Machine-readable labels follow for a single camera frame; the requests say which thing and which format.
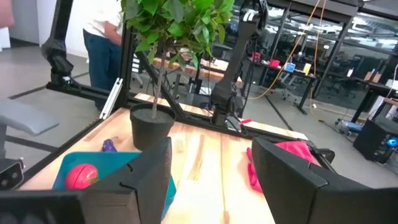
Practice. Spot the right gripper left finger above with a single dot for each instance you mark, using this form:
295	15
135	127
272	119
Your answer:
149	174

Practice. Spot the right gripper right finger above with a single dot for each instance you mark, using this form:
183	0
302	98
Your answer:
286	180

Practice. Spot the teal plastic tupperware container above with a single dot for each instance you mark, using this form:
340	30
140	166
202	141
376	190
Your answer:
102	158

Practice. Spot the red toy tomato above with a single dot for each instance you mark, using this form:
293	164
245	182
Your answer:
81	175

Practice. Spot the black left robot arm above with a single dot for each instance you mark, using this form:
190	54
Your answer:
236	62

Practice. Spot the red cloth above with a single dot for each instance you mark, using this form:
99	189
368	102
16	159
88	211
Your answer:
298	151

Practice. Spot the purple toy eggplant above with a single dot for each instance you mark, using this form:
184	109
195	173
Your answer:
109	145

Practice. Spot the artificial potted green plant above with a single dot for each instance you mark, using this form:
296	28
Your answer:
152	124

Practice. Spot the red tag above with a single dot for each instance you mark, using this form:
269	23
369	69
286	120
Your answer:
246	121

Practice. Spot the black computer tower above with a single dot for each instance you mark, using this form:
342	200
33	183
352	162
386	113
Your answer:
373	140

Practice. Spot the black workbench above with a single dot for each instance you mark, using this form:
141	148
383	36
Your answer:
289	74

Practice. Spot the standing person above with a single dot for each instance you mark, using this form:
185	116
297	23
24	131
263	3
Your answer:
102	62

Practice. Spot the wooden background table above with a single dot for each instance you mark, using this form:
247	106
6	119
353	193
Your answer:
214	67

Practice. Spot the grey side desk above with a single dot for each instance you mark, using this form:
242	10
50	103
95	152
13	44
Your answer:
21	116

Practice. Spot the white metal bracket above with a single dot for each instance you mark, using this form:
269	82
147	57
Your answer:
112	96

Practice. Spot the black aluminium table frame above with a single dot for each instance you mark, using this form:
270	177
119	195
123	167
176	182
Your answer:
127	77

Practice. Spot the black table-level camera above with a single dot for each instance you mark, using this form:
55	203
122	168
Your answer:
9	174

